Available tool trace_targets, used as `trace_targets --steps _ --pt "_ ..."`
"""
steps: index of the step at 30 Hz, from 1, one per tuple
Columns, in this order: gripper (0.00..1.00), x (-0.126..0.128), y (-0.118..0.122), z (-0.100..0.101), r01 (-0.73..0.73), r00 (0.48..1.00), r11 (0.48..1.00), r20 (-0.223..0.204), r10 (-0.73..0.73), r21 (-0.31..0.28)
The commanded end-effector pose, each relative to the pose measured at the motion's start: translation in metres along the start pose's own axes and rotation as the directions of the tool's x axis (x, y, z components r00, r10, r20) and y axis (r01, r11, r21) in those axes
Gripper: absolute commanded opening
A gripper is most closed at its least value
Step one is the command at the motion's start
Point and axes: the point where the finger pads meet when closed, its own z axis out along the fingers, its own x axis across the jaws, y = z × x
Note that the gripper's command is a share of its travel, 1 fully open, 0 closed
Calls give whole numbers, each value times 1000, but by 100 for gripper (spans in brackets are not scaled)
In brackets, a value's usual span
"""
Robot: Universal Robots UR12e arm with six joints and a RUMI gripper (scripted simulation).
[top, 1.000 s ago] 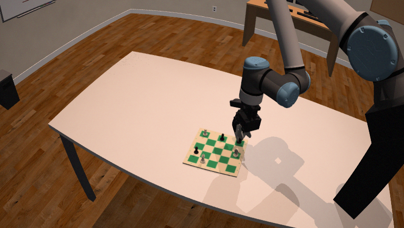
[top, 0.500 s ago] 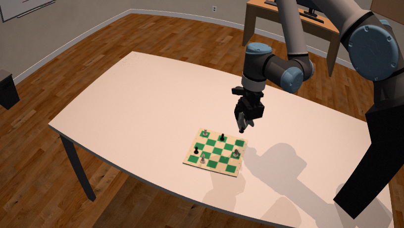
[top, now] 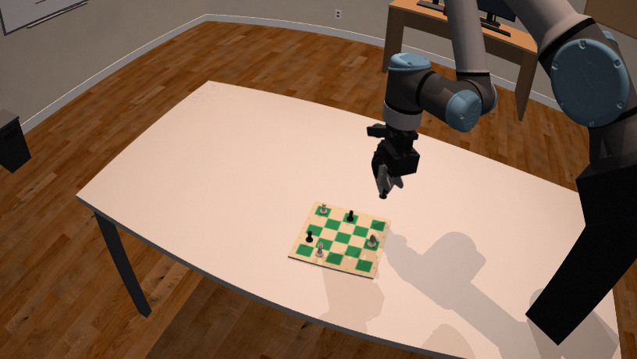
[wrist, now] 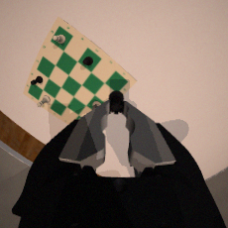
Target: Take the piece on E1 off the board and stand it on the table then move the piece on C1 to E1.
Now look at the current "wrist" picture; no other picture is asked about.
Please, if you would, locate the green and cream chessboard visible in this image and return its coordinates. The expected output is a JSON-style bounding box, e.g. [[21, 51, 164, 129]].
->
[[23, 17, 137, 125]]

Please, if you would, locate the white chess pawn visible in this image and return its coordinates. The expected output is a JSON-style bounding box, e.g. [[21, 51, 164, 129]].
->
[[53, 35, 65, 44]]

